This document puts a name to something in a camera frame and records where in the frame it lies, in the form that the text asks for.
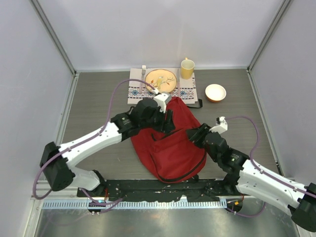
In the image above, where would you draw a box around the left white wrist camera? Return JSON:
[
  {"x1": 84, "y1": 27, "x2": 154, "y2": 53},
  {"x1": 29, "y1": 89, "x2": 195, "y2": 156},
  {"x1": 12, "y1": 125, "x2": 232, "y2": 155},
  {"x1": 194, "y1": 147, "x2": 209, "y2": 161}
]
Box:
[{"x1": 153, "y1": 89, "x2": 172, "y2": 114}]

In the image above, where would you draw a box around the pink handled knife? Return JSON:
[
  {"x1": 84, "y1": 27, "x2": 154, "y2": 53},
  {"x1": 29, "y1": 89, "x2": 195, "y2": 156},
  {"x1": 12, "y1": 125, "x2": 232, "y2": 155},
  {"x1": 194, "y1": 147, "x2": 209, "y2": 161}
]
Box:
[{"x1": 176, "y1": 68, "x2": 181, "y2": 98}]

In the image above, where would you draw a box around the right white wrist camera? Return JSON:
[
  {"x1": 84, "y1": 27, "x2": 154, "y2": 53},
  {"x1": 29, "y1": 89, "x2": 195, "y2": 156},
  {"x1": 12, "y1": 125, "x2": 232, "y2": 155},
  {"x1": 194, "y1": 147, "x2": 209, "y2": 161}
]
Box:
[{"x1": 209, "y1": 116, "x2": 228, "y2": 134}]

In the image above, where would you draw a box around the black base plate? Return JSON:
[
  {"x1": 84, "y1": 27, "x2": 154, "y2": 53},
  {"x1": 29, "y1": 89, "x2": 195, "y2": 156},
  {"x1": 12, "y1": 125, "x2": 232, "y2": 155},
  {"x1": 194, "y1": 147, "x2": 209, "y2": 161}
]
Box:
[{"x1": 87, "y1": 178, "x2": 241, "y2": 202}]

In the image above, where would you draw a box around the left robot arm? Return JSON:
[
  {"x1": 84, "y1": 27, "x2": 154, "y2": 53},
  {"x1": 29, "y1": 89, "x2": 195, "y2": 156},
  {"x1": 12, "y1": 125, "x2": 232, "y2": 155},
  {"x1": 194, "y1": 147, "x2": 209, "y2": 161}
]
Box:
[{"x1": 40, "y1": 93, "x2": 175, "y2": 197}]

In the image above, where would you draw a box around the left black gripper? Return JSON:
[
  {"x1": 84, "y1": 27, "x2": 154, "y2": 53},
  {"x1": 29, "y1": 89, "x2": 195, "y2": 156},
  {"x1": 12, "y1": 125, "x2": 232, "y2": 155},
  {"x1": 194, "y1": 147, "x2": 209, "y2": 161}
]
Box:
[{"x1": 140, "y1": 106, "x2": 176, "y2": 135}]

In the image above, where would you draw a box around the white orange bowl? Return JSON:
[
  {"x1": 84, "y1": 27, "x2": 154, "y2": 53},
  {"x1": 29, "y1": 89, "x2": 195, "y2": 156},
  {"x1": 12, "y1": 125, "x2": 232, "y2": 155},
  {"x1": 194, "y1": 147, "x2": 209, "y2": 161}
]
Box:
[{"x1": 205, "y1": 84, "x2": 227, "y2": 103}]

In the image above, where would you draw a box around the bird pattern wooden plate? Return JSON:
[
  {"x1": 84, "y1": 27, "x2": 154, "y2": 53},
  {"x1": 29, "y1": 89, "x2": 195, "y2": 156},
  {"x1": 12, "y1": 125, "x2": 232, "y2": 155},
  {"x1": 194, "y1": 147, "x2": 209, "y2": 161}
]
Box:
[{"x1": 145, "y1": 69, "x2": 177, "y2": 93}]

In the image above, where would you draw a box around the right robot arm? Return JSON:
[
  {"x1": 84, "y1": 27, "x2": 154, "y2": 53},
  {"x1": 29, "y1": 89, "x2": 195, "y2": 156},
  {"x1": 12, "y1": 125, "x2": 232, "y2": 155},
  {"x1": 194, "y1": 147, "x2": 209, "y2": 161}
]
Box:
[{"x1": 186, "y1": 123, "x2": 316, "y2": 233}]

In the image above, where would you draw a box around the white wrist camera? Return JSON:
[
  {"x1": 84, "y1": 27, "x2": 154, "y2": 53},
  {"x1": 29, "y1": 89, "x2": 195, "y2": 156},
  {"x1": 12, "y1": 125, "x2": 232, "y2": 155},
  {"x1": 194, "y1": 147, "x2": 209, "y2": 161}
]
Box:
[
  {"x1": 209, "y1": 116, "x2": 228, "y2": 134},
  {"x1": 153, "y1": 89, "x2": 172, "y2": 114}
]

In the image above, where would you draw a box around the yellow mug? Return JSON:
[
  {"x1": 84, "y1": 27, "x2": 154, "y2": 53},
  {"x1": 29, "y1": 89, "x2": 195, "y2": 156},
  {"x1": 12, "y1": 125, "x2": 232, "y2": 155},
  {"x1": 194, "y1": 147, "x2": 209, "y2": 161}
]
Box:
[{"x1": 180, "y1": 58, "x2": 195, "y2": 79}]

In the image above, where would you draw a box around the red backpack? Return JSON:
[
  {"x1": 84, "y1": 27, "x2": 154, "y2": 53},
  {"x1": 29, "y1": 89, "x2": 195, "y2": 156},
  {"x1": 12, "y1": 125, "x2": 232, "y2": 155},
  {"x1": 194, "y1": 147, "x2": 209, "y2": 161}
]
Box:
[{"x1": 131, "y1": 97, "x2": 207, "y2": 183}]

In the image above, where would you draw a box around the patterned white placemat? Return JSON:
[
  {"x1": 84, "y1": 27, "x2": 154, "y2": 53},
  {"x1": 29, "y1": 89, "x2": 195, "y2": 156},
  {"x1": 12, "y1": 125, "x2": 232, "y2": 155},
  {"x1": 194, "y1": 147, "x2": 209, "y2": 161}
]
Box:
[{"x1": 127, "y1": 68, "x2": 198, "y2": 104}]

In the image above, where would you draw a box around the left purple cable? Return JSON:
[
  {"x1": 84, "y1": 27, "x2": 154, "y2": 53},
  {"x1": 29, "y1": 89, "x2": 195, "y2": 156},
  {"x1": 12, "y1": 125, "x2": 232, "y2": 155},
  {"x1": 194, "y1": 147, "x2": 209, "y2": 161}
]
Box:
[{"x1": 33, "y1": 79, "x2": 158, "y2": 214}]

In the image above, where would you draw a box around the white slotted cable duct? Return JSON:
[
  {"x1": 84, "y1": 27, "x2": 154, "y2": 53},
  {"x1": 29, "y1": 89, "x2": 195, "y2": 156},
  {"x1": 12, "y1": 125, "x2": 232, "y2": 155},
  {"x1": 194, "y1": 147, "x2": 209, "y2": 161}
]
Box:
[{"x1": 42, "y1": 199, "x2": 227, "y2": 210}]

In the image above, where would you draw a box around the pink handled fork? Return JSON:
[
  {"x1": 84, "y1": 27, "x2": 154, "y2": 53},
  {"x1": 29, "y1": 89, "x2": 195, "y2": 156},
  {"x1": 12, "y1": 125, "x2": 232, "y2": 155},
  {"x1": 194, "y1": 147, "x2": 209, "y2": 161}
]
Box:
[{"x1": 139, "y1": 65, "x2": 147, "y2": 92}]

